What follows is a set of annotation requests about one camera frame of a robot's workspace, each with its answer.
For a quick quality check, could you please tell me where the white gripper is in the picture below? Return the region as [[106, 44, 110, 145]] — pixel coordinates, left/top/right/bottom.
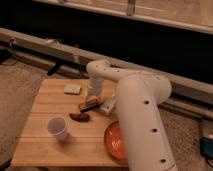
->
[[84, 76, 103, 102]]

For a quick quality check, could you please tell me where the brown black eraser block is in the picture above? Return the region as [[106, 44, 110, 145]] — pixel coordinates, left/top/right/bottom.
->
[[79, 99, 100, 112]]

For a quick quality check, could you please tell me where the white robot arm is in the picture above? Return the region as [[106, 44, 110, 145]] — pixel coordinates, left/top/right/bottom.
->
[[86, 60, 178, 171]]

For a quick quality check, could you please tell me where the white plastic bottle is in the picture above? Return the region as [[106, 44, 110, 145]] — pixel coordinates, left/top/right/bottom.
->
[[100, 95, 116, 116]]

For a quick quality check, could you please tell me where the dark red brown snack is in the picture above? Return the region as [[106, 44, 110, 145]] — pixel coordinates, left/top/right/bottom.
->
[[69, 113, 90, 122]]

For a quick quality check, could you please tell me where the white sponge pad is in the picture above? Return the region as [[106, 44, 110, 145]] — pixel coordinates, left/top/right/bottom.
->
[[64, 84, 81, 95]]

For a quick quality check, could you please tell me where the white paper cup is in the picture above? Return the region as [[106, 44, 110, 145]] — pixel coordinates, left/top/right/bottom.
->
[[47, 117, 68, 141]]

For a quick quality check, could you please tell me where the orange bowl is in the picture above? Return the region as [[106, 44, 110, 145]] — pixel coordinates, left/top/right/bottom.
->
[[104, 121, 127, 160]]

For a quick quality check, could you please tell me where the blue device on floor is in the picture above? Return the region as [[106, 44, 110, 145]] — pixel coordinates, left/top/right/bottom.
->
[[200, 137, 213, 159]]

